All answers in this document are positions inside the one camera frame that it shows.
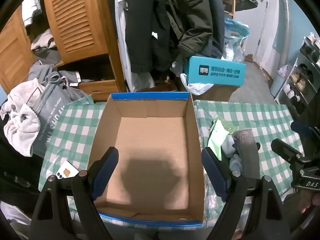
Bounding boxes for white plastic bag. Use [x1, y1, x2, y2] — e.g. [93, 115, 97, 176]
[180, 73, 214, 96]

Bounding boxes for grey towel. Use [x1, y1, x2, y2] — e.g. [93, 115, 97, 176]
[233, 129, 260, 179]

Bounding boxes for white smartphone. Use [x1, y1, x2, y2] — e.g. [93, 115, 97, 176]
[56, 160, 79, 179]

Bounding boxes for green checkered tablecloth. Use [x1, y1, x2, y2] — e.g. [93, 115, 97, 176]
[39, 92, 303, 228]

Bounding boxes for light blue cloth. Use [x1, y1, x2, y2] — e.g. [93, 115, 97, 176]
[229, 153, 242, 173]

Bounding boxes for light green cloth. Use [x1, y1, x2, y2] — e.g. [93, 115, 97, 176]
[207, 120, 229, 160]

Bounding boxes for blue plastic bag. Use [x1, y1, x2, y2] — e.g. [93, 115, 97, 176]
[221, 18, 249, 63]

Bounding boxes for grey tote bag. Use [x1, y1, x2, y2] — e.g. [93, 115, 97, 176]
[32, 72, 93, 158]

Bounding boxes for grey hoodie pile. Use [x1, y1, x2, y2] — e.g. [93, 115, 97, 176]
[27, 62, 82, 87]

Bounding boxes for teal shoe box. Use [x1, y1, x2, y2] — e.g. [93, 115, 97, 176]
[183, 56, 246, 87]

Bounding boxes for white towel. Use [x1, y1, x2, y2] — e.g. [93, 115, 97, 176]
[1, 78, 44, 157]

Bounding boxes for grey sock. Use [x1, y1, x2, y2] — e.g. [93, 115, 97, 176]
[221, 135, 236, 158]

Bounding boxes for green sparkly knit cloth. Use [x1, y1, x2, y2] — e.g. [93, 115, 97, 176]
[210, 115, 240, 134]

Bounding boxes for right hand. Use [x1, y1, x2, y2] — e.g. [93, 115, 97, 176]
[299, 190, 320, 213]

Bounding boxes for blue-edged cardboard box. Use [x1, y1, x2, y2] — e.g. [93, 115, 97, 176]
[88, 92, 204, 228]

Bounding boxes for wooden louvered wardrobe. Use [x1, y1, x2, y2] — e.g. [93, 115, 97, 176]
[1, 0, 126, 101]

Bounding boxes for shoe rack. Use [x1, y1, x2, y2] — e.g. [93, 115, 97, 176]
[275, 33, 319, 117]

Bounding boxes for hanging dark jackets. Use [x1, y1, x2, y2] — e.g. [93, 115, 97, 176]
[114, 0, 225, 92]

